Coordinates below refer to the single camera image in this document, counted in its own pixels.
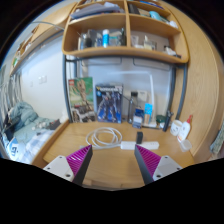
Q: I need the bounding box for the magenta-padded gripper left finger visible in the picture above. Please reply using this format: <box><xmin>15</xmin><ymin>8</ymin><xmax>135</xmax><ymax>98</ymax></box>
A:
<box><xmin>43</xmin><ymin>144</ymin><xmax>94</xmax><ymax>187</ymax></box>

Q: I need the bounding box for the white coiled cable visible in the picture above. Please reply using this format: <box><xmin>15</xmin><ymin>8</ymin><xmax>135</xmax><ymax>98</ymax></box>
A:
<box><xmin>79</xmin><ymin>126</ymin><xmax>124</xmax><ymax>150</ymax></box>

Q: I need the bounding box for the dark drink bottle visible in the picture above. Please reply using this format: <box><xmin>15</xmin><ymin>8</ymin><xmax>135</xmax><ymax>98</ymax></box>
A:
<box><xmin>127</xmin><ymin>91</ymin><xmax>139</xmax><ymax>125</ymax></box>

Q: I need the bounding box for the white red-capped pump bottle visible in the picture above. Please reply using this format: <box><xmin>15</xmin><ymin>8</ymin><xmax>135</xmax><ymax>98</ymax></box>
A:
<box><xmin>176</xmin><ymin>114</ymin><xmax>195</xmax><ymax>144</ymax></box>

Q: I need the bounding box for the grey metal shelf frame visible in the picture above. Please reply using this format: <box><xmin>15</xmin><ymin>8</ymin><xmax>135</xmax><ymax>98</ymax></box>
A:
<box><xmin>62</xmin><ymin>54</ymin><xmax>188</xmax><ymax>123</ymax></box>

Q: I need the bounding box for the white power strip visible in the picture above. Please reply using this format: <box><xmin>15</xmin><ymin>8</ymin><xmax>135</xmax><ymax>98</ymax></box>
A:
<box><xmin>120</xmin><ymin>140</ymin><xmax>160</xmax><ymax>151</ymax></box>

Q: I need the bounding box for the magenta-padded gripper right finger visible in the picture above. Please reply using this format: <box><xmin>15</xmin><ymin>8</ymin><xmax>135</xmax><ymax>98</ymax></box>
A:
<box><xmin>134</xmin><ymin>144</ymin><xmax>184</xmax><ymax>185</ymax></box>

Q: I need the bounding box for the black electric shaver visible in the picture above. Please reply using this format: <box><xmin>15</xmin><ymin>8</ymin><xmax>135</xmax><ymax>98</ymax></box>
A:
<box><xmin>162</xmin><ymin>110</ymin><xmax>175</xmax><ymax>133</ymax></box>

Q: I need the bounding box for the white desk lamp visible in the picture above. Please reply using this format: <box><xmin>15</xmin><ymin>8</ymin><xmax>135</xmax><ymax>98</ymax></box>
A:
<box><xmin>109</xmin><ymin>70</ymin><xmax>158</xmax><ymax>129</ymax></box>

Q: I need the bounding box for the tall light blue box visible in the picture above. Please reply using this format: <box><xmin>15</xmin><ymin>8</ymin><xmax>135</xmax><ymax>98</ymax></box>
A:
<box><xmin>143</xmin><ymin>102</ymin><xmax>154</xmax><ymax>126</ymax></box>

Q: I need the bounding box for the patterned cloth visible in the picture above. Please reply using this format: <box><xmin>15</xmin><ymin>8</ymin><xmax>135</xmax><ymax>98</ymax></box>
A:
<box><xmin>209</xmin><ymin>121</ymin><xmax>224</xmax><ymax>156</ymax></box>

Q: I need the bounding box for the blue robot model box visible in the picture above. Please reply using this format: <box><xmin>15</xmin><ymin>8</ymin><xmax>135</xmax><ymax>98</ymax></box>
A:
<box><xmin>94</xmin><ymin>83</ymin><xmax>124</xmax><ymax>125</ymax></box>

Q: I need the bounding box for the white wall switch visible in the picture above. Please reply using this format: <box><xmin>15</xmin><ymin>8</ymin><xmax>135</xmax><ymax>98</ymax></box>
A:
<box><xmin>36</xmin><ymin>75</ymin><xmax>48</xmax><ymax>85</ymax></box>

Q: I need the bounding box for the black charger block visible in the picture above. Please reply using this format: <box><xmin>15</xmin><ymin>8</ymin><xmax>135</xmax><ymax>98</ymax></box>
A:
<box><xmin>136</xmin><ymin>131</ymin><xmax>144</xmax><ymax>145</ymax></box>

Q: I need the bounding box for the wooden shelf unit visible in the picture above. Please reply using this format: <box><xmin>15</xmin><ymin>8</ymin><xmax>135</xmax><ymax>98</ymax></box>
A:
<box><xmin>61</xmin><ymin>0</ymin><xmax>190</xmax><ymax>65</ymax></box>

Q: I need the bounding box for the white box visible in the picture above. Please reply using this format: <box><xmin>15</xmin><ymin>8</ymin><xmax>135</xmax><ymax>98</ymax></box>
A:
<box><xmin>130</xmin><ymin>89</ymin><xmax>149</xmax><ymax>111</ymax></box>

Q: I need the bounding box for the translucent plastic container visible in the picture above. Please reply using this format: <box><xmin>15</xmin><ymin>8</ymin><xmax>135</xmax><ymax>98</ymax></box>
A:
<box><xmin>178</xmin><ymin>138</ymin><xmax>194</xmax><ymax>153</ymax></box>

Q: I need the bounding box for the white cup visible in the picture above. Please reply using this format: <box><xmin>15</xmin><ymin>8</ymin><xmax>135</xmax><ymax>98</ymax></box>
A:
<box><xmin>169</xmin><ymin>119</ymin><xmax>184</xmax><ymax>137</ymax></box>

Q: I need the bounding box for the green toy figure box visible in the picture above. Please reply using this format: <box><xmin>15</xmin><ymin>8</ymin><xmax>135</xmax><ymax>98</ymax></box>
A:
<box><xmin>67</xmin><ymin>76</ymin><xmax>98</xmax><ymax>124</ymax></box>

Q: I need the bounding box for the small blue box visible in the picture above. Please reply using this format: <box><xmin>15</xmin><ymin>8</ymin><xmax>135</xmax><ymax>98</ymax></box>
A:
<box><xmin>131</xmin><ymin>107</ymin><xmax>146</xmax><ymax>130</ymax></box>

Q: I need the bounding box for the bed with bedding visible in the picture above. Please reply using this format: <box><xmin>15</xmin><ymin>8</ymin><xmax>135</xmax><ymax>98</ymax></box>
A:
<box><xmin>0</xmin><ymin>101</ymin><xmax>63</xmax><ymax>165</ymax></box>

